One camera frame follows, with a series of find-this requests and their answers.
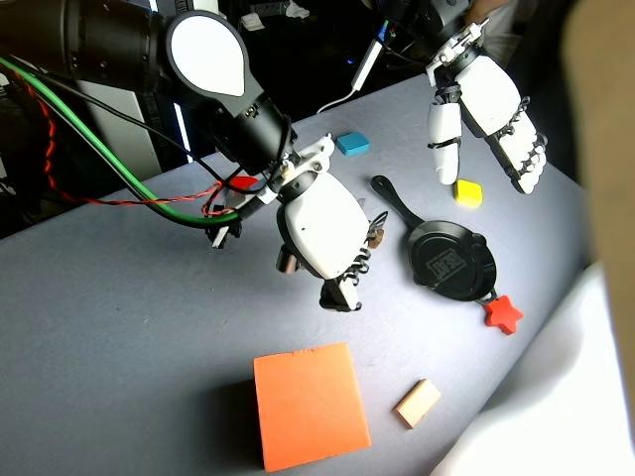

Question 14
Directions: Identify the black cast iron pan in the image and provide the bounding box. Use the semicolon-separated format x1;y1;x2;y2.
370;175;498;302

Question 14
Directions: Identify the red star block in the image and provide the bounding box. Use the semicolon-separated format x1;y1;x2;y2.
481;295;525;336

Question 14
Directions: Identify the green cable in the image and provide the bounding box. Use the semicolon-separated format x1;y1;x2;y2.
0;57;235;230

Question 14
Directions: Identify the red twisted cable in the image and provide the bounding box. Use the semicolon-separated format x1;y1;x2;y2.
12;68;230;208

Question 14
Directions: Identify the person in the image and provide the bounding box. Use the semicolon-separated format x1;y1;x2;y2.
465;0;545;68

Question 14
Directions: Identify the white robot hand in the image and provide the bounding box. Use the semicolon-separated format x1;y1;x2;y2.
275;170;390;313
426;53;550;196

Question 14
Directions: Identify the blue block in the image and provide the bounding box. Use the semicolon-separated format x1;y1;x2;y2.
334;131;371;158

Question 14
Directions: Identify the large orange cube block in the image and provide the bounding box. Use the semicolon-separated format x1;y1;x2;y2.
252;341;373;473

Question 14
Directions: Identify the white backdrop sheet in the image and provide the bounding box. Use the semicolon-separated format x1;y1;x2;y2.
431;262;635;476

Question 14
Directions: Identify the yellow block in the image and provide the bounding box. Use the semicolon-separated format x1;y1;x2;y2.
453;178;484;209

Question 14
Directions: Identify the white adapter cable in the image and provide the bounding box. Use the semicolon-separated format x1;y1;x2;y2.
317;19;393;115

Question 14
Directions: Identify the beige blurred post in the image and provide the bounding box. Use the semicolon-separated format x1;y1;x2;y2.
565;0;635;432

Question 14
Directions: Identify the thin black cable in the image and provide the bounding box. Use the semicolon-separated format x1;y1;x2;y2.
29;68;235;185

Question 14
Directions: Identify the tan wooden block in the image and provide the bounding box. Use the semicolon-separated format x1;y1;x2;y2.
394;378;443;430

